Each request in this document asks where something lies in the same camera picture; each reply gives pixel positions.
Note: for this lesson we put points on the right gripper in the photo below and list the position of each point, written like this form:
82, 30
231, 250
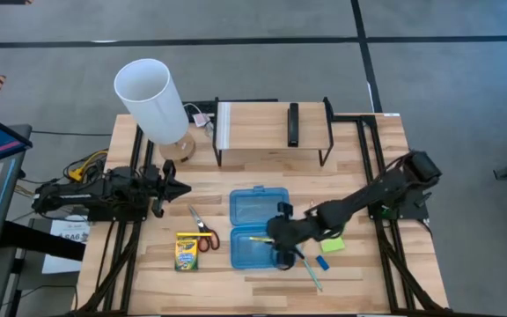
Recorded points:
293, 231

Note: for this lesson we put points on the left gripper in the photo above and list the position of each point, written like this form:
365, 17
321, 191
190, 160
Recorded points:
167, 185

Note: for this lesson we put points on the yellow highlighter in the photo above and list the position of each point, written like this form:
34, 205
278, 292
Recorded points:
260, 239

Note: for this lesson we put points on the teal pencil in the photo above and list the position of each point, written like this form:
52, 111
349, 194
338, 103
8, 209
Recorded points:
311, 270

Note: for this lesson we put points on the blue eraser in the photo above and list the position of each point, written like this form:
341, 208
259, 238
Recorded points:
322, 262

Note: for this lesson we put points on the green sticky note pad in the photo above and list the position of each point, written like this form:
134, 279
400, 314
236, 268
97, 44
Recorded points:
332, 245

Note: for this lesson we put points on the yellow green crayon box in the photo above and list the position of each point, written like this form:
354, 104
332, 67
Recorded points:
186, 255

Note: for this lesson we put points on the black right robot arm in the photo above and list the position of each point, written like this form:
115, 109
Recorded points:
368, 193

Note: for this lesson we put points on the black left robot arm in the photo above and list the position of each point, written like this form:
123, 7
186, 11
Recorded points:
73, 193

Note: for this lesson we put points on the blue plastic pencil case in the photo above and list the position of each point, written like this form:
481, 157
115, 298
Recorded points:
253, 207

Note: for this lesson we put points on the white plug adapter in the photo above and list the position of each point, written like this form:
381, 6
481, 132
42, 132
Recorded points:
201, 120

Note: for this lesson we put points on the white shade table lamp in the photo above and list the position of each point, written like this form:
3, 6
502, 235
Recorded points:
148, 101

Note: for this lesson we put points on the wooden shelf riser black legs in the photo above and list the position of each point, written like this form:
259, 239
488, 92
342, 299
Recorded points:
258, 125

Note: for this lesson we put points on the white paper sheet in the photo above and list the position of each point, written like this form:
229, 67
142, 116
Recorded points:
66, 246

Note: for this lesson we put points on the black stand bar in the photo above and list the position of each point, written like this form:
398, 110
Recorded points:
42, 241

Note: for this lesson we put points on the black aluminium frame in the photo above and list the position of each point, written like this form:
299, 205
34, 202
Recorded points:
137, 141
368, 119

